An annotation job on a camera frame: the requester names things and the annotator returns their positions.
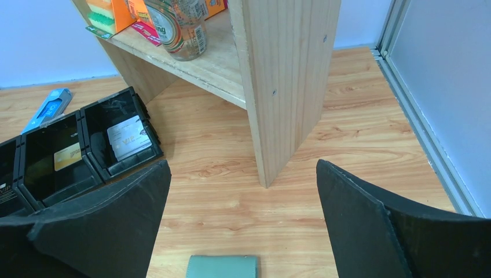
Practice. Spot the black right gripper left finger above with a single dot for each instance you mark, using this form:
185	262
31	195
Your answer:
109	232

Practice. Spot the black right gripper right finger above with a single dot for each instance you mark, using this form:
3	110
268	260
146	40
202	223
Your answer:
376	233

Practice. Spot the teal leather card holder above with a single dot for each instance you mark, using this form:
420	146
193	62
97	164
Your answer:
200	266

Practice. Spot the black VIP card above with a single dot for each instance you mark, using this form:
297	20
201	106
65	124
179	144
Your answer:
7	192

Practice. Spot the gold card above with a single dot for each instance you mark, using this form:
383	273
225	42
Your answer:
67	156

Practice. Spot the silver VIP card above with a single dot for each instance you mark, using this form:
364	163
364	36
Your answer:
128	137

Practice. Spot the black three-compartment tray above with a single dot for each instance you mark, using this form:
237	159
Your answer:
27	159

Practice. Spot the blue rectangular box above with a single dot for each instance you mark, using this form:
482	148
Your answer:
52	107

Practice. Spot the pink flat packet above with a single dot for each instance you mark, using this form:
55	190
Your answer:
147	32

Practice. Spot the wooden shelf unit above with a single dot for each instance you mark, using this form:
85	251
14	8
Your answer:
270	58

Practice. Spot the stacked colourful sponges pack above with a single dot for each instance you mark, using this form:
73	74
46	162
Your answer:
107	18

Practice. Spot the glass bottle left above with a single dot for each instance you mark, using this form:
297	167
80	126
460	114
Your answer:
183	37

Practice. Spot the orange snack box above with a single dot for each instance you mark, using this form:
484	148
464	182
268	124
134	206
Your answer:
203	9

